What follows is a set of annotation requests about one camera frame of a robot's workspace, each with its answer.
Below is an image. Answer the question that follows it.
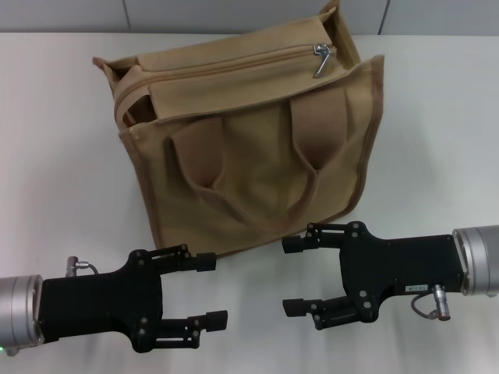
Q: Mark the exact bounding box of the right gripper connector cable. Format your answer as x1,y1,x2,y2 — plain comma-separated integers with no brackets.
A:
410,284,451,323

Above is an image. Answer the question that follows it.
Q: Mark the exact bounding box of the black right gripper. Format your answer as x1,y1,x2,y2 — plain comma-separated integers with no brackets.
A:
282,221,469,330

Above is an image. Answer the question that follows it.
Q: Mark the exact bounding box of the gripper connector cable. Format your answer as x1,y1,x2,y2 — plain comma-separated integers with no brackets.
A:
65,255,102,279
410,284,451,323

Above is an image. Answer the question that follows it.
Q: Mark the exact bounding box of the left gripper connector cable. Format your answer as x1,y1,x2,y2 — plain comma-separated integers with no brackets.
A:
65,255,102,279

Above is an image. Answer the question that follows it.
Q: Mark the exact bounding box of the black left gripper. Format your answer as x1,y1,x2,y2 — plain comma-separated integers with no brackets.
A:
38,243,229,355

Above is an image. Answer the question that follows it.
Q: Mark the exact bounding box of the silver metal zipper pull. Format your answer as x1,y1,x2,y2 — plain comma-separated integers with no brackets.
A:
311,42,338,79

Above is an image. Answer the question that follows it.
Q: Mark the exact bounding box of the khaki canvas food bag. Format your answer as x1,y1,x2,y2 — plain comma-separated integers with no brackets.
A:
92,0,387,259

